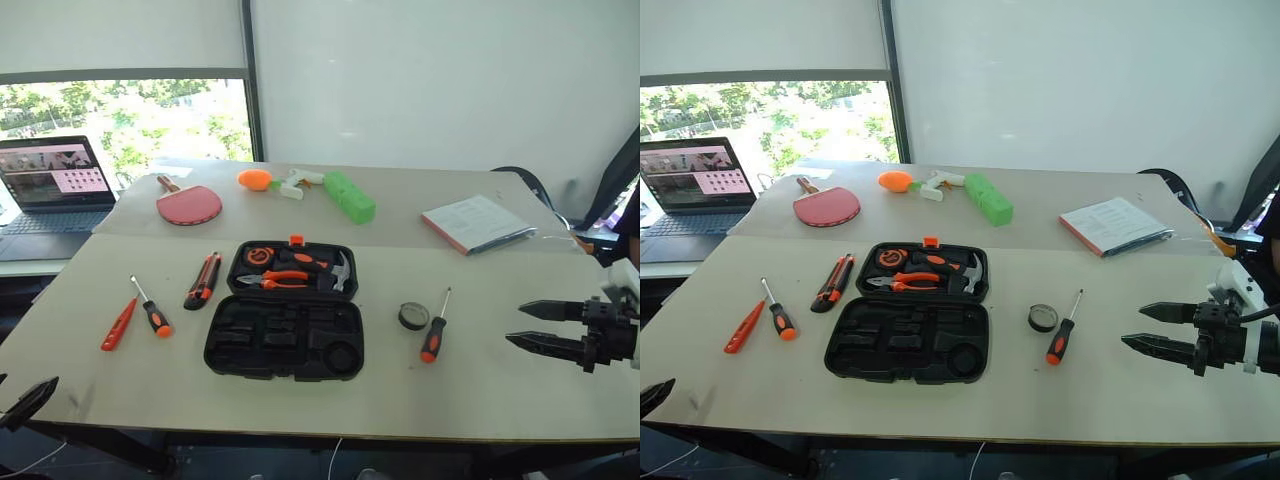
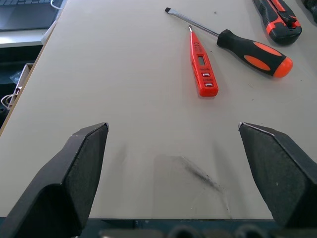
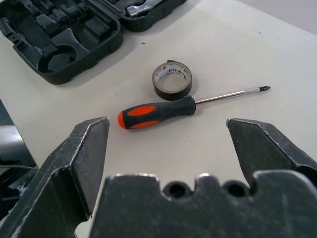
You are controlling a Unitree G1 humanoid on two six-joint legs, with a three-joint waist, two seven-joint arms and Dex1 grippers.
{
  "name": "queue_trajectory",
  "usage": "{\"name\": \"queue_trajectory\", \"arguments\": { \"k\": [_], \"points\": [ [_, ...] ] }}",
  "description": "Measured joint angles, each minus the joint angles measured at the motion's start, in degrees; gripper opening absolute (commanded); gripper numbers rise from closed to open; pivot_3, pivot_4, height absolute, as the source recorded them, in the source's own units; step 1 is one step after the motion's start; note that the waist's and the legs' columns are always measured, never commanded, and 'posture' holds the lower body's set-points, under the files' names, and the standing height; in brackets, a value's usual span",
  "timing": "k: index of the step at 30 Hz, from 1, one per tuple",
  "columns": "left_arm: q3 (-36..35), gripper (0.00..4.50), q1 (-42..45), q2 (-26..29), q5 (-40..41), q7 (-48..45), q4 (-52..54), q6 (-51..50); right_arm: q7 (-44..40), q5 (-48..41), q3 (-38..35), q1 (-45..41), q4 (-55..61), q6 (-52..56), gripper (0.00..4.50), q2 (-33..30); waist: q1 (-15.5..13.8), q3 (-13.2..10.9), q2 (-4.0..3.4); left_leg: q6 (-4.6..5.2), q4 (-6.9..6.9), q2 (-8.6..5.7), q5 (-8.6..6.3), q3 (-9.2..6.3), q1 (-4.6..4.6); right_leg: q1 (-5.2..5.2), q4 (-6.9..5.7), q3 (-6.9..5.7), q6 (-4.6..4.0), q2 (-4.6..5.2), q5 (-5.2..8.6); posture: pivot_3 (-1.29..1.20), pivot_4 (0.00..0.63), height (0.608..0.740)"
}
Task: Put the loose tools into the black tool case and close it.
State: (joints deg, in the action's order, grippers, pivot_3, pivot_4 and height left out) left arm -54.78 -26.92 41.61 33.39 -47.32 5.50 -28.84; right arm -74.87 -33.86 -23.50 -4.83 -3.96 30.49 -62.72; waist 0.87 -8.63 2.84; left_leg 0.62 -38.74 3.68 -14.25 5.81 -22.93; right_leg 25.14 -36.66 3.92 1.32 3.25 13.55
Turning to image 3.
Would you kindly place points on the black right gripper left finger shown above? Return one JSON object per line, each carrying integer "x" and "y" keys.
{"x": 57, "y": 173}

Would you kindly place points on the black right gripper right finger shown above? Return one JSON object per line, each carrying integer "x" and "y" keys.
{"x": 267, "y": 146}

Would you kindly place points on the black electrical tape roll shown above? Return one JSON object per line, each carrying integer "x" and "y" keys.
{"x": 173, "y": 94}

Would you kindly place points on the orange black Phillips screwdriver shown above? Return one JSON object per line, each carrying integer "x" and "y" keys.
{"x": 148, "y": 116}

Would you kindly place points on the black tool case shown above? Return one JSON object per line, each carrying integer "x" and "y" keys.
{"x": 24, "y": 37}

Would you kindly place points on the chrome head hammer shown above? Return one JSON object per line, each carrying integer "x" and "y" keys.
{"x": 138, "y": 8}

